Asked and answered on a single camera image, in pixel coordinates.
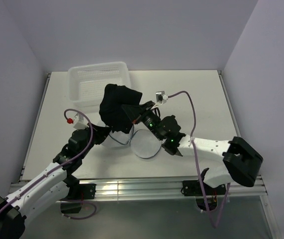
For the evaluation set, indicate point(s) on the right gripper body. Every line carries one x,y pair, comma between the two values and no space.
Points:
148,117

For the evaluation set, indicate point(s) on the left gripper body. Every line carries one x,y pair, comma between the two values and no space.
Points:
89,134

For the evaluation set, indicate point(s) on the black bra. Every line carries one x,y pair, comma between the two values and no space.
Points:
111,111

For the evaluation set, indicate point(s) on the white mesh laundry bag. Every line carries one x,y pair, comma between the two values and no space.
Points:
141,142

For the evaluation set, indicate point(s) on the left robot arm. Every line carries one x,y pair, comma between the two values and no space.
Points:
54,183

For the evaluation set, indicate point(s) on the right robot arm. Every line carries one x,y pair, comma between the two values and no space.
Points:
238,161

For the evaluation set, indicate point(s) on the white plastic basket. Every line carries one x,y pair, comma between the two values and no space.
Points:
86,84

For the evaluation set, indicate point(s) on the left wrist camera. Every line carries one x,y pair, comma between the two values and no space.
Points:
77,122

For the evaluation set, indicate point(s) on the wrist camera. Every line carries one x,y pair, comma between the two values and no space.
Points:
161,98
77,122

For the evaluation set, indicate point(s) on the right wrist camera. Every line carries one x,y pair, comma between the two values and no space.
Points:
161,98

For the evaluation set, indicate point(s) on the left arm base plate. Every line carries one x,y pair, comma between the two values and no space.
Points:
82,192

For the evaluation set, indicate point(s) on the aluminium rail frame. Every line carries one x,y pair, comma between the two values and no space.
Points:
121,176

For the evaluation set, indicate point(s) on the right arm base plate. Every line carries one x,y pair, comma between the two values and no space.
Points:
192,188

